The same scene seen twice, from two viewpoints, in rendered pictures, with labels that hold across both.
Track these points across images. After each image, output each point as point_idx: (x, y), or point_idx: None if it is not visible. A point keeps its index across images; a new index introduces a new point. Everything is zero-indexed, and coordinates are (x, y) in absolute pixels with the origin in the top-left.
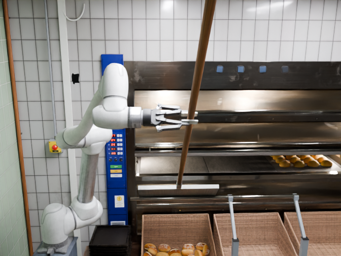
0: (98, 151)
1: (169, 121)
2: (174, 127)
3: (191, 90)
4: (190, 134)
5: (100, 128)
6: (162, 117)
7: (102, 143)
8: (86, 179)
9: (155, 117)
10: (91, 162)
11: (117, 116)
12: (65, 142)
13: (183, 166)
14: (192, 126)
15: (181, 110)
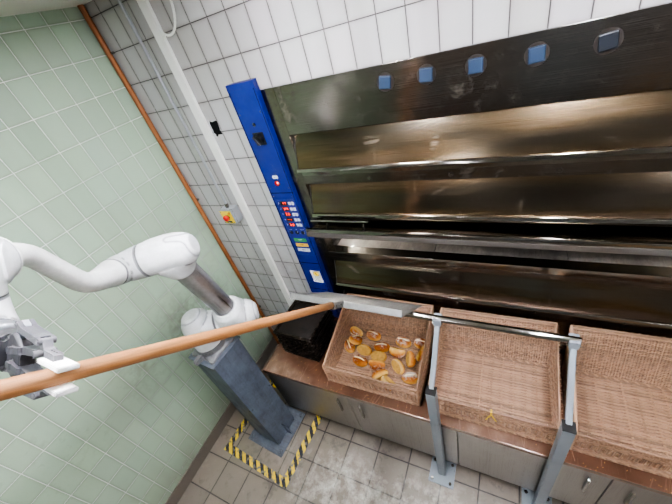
0: (182, 276)
1: None
2: (27, 396)
3: None
4: (146, 360)
5: (163, 249)
6: (17, 360)
7: (178, 268)
8: (199, 298)
9: (11, 356)
10: (186, 284)
11: None
12: None
13: (282, 322)
14: (107, 370)
15: (33, 358)
